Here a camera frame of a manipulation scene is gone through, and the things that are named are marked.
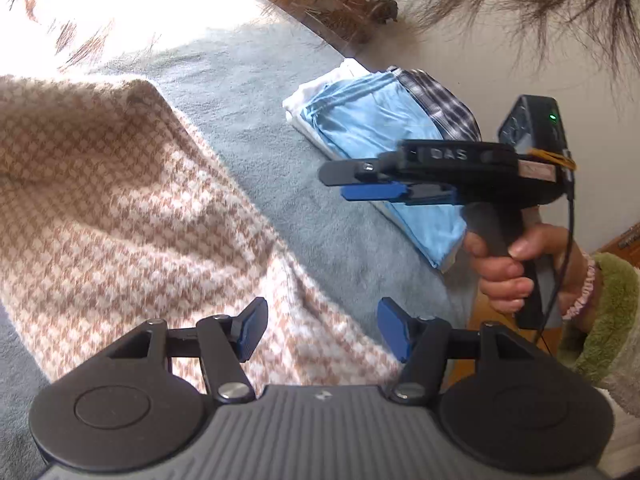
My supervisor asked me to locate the person's right hand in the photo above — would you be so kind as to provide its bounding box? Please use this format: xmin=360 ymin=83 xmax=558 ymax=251
xmin=462 ymin=224 xmax=590 ymax=328

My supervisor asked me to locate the blue plaid shirt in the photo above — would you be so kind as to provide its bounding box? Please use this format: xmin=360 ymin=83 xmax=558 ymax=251
xmin=387 ymin=66 xmax=483 ymax=143

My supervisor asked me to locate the person's right forearm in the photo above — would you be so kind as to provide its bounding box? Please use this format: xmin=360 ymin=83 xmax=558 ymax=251
xmin=555 ymin=252 xmax=640 ymax=461

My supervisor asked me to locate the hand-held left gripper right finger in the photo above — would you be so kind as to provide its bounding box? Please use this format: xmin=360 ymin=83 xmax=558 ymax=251
xmin=377 ymin=297 xmax=541 ymax=405

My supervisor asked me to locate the grey bed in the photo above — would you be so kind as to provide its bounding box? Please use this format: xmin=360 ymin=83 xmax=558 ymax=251
xmin=0 ymin=0 xmax=481 ymax=480

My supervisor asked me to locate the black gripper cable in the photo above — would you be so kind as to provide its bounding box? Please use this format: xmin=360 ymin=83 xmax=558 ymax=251
xmin=537 ymin=147 xmax=578 ymax=348

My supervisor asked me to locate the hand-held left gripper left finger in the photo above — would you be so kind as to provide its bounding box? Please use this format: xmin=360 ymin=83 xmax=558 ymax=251
xmin=105 ymin=297 xmax=269 ymax=405

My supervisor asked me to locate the white folded cloth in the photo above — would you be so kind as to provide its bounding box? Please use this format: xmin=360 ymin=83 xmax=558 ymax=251
xmin=282 ymin=58 xmax=368 ymax=161

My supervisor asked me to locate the pink houndstooth sweater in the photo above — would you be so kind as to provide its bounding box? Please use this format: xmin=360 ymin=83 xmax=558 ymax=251
xmin=0 ymin=74 xmax=406 ymax=396

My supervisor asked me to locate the light blue folded cloth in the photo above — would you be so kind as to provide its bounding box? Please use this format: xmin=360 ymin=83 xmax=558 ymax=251
xmin=302 ymin=72 xmax=468 ymax=272

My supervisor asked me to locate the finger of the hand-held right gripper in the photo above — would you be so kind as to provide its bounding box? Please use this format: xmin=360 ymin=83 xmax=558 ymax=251
xmin=341 ymin=182 xmax=458 ymax=207
xmin=318 ymin=155 xmax=402 ymax=187

